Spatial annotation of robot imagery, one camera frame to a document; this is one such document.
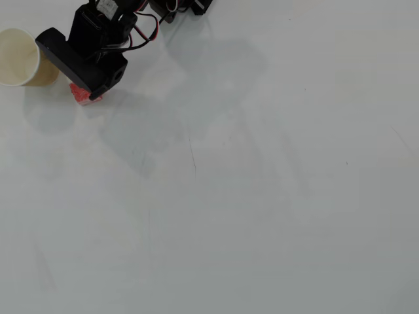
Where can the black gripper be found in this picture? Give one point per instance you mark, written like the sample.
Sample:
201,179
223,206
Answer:
112,74

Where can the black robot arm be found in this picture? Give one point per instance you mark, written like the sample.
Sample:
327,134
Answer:
170,6

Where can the black bar webcam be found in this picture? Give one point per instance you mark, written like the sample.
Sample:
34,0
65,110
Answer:
70,62

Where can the red foam cube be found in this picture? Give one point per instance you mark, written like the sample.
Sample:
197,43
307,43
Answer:
80,95

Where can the beige paper cup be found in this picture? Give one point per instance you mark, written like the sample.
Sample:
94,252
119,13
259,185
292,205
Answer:
16,55

